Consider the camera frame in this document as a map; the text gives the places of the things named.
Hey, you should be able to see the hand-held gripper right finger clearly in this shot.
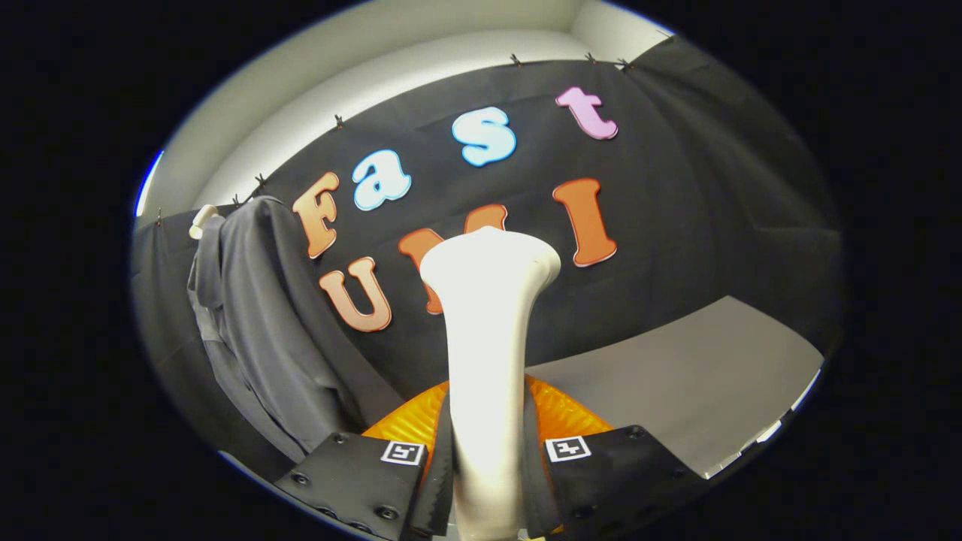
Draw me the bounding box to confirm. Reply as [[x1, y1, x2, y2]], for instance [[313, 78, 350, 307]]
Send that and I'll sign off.
[[524, 376, 711, 541]]

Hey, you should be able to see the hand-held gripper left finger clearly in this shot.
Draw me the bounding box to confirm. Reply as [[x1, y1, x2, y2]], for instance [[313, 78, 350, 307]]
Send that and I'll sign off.
[[274, 379, 455, 541]]

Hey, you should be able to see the white garment steamer head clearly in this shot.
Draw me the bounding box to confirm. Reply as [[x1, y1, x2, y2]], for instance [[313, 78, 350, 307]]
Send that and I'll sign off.
[[419, 225, 562, 541]]

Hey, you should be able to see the grey button shirt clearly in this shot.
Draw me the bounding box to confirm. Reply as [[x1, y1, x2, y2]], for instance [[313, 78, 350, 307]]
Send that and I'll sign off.
[[186, 195, 403, 463]]

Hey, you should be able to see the beige clothes hanger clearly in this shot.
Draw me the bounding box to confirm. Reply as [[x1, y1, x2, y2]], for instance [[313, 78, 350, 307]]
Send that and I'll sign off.
[[188, 204, 225, 241]]

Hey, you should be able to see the grey cabinet with dark top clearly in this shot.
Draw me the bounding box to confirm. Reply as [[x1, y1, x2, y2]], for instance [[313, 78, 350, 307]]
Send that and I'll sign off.
[[526, 295, 825, 480]]

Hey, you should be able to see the black backdrop cloth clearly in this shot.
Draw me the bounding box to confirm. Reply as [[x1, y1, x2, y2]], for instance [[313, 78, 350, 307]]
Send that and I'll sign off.
[[129, 34, 846, 482]]

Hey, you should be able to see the row of black clips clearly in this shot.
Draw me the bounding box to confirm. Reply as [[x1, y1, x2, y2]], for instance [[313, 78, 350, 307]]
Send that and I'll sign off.
[[154, 53, 636, 226]]

